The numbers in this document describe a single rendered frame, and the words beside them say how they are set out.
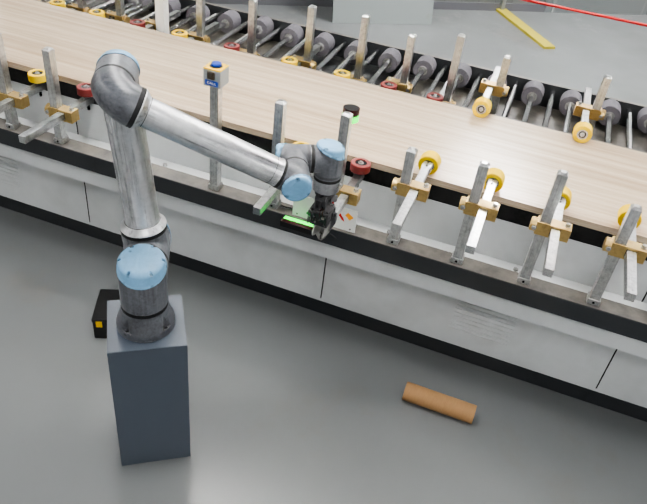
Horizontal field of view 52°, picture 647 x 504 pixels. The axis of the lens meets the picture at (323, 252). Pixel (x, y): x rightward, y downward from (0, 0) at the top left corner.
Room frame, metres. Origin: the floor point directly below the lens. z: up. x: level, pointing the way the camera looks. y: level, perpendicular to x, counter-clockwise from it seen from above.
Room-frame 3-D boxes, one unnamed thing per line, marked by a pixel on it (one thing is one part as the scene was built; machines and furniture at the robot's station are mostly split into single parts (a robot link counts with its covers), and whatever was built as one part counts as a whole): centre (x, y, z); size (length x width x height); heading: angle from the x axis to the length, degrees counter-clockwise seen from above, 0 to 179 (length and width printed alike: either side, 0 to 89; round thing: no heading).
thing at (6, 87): (2.56, 1.42, 0.88); 0.03 x 0.03 x 0.48; 74
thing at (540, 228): (1.94, -0.76, 0.94); 0.13 x 0.06 x 0.05; 74
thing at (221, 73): (2.29, 0.47, 1.18); 0.07 x 0.07 x 0.08; 74
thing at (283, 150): (1.84, 0.13, 1.14); 0.12 x 0.12 x 0.09; 12
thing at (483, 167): (2.02, -0.50, 0.88); 0.03 x 0.03 x 0.48; 74
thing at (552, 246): (1.92, -0.78, 0.95); 0.50 x 0.04 x 0.04; 164
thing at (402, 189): (2.08, -0.28, 0.94); 0.13 x 0.06 x 0.05; 74
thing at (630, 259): (1.86, -1.02, 0.95); 0.50 x 0.04 x 0.04; 164
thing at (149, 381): (1.58, 0.55, 0.30); 0.25 x 0.25 x 0.60; 18
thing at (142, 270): (1.59, 0.56, 0.79); 0.17 x 0.15 x 0.18; 12
